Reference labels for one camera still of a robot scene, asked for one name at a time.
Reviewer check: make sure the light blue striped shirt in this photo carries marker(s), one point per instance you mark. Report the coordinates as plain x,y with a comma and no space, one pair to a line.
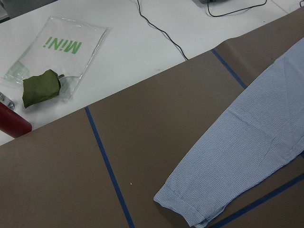
259,133

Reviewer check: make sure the red cylinder bottle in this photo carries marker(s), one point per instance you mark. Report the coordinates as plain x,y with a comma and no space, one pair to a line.
13,124

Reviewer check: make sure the clear plastic bag green print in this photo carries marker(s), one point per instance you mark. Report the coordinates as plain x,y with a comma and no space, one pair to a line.
66,46

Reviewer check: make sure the green folded cloth pouch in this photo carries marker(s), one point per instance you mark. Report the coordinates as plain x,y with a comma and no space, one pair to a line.
40,88

